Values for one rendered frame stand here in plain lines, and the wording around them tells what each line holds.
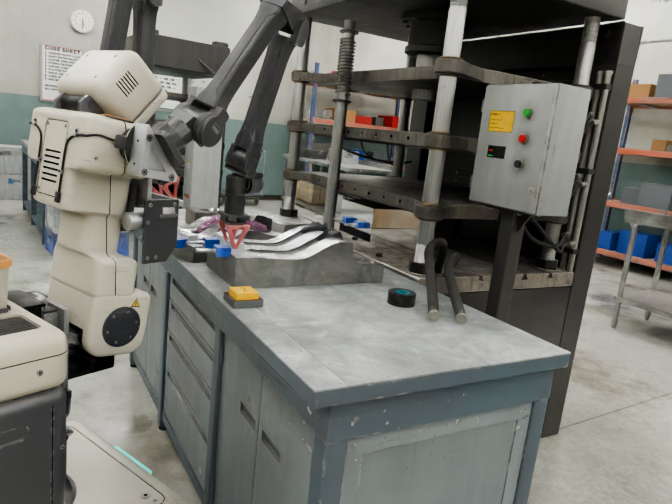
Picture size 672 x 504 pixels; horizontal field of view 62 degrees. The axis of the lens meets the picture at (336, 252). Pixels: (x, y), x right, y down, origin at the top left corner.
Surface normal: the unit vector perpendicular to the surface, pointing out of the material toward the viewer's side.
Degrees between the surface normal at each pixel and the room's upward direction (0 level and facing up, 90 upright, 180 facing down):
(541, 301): 90
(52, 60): 90
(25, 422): 90
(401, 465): 90
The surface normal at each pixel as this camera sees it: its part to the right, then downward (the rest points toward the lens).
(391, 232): 0.49, 0.23
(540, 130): -0.87, 0.01
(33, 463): 0.79, 0.21
